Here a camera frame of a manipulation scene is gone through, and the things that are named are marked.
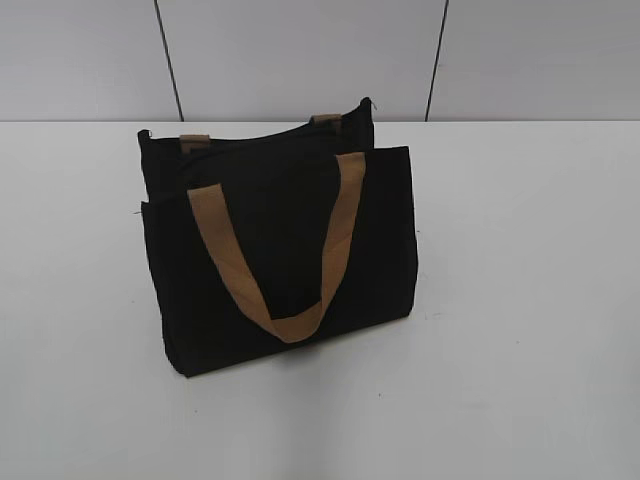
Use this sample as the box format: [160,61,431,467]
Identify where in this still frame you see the black tote bag tan handles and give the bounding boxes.
[137,98,418,378]

